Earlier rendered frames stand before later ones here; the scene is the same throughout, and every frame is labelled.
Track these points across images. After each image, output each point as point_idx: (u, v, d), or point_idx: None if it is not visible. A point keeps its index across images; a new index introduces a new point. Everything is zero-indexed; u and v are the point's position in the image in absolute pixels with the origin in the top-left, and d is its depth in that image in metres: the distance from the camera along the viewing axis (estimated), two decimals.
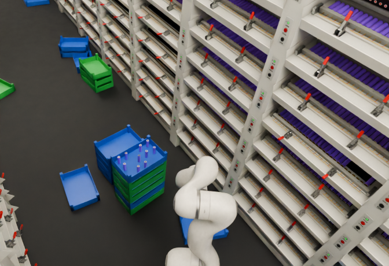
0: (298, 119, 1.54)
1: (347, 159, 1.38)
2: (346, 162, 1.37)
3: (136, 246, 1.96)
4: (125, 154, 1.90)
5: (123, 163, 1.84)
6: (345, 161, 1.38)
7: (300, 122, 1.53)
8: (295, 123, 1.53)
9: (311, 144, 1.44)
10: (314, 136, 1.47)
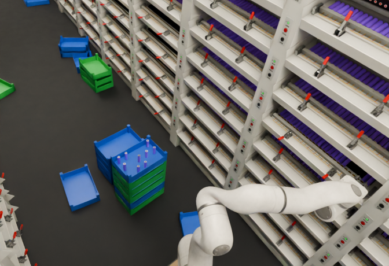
0: (298, 119, 1.54)
1: (347, 159, 1.38)
2: (346, 162, 1.37)
3: (136, 246, 1.96)
4: (125, 154, 1.90)
5: (123, 163, 1.84)
6: (345, 161, 1.38)
7: (300, 122, 1.53)
8: (295, 123, 1.53)
9: (311, 144, 1.44)
10: (314, 136, 1.47)
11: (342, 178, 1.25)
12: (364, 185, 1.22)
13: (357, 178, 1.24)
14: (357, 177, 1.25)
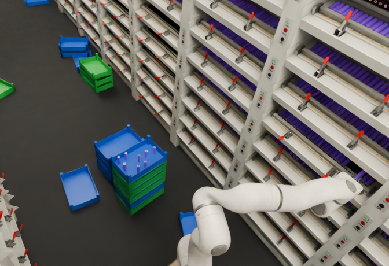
0: (298, 119, 1.54)
1: (347, 159, 1.38)
2: (346, 162, 1.37)
3: (136, 246, 1.96)
4: (125, 154, 1.90)
5: (123, 163, 1.84)
6: (345, 161, 1.38)
7: (300, 122, 1.53)
8: (295, 123, 1.53)
9: (311, 144, 1.44)
10: (314, 136, 1.47)
11: None
12: (358, 180, 1.23)
13: (353, 176, 1.25)
14: (354, 175, 1.25)
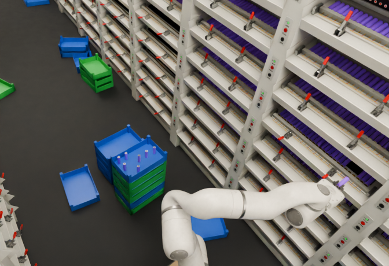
0: (298, 119, 1.54)
1: (347, 159, 1.38)
2: (346, 162, 1.37)
3: (136, 246, 1.96)
4: (125, 154, 1.90)
5: (123, 163, 1.84)
6: (345, 161, 1.38)
7: (300, 122, 1.53)
8: (295, 123, 1.53)
9: (311, 144, 1.44)
10: (314, 136, 1.47)
11: None
12: (340, 188, 1.16)
13: (336, 183, 1.18)
14: (336, 182, 1.19)
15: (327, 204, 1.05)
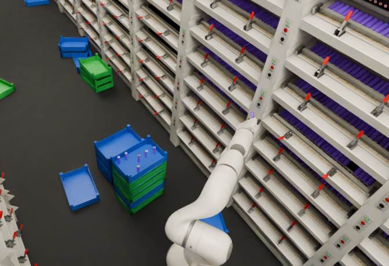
0: (298, 119, 1.54)
1: (347, 159, 1.38)
2: (346, 162, 1.37)
3: (136, 246, 1.96)
4: (125, 154, 1.90)
5: None
6: (345, 161, 1.38)
7: (300, 122, 1.53)
8: (295, 123, 1.53)
9: (311, 144, 1.44)
10: (314, 136, 1.47)
11: None
12: (251, 118, 1.46)
13: (248, 120, 1.47)
14: (248, 119, 1.48)
15: (248, 128, 1.32)
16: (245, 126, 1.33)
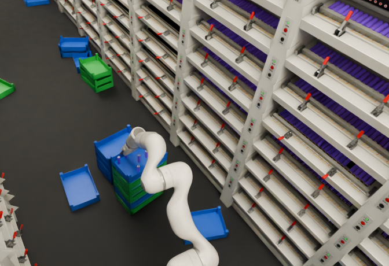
0: (298, 119, 1.54)
1: (347, 159, 1.38)
2: (346, 162, 1.37)
3: (136, 246, 1.96)
4: None
5: (351, 173, 1.35)
6: (345, 161, 1.38)
7: (300, 122, 1.53)
8: (295, 123, 1.53)
9: (311, 144, 1.44)
10: (314, 136, 1.47)
11: None
12: None
13: None
14: None
15: (130, 148, 1.72)
16: (132, 150, 1.73)
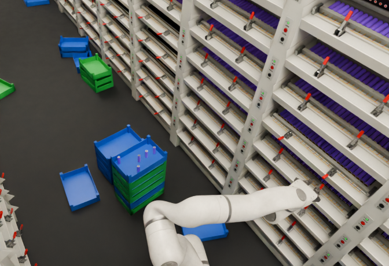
0: (298, 119, 1.54)
1: (347, 159, 1.38)
2: (346, 162, 1.37)
3: (136, 246, 1.96)
4: (347, 169, 1.36)
5: (351, 173, 1.35)
6: (345, 161, 1.38)
7: (300, 122, 1.53)
8: (295, 123, 1.53)
9: (311, 144, 1.44)
10: (314, 136, 1.47)
11: (318, 197, 1.21)
12: None
13: None
14: None
15: None
16: None
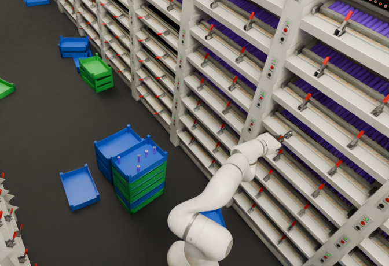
0: None
1: None
2: (348, 160, 1.38)
3: (136, 246, 1.96)
4: (349, 166, 1.36)
5: (353, 170, 1.36)
6: (348, 158, 1.38)
7: (301, 121, 1.53)
8: (297, 121, 1.54)
9: (313, 143, 1.45)
10: (316, 135, 1.48)
11: (281, 146, 1.41)
12: None
13: None
14: None
15: None
16: None
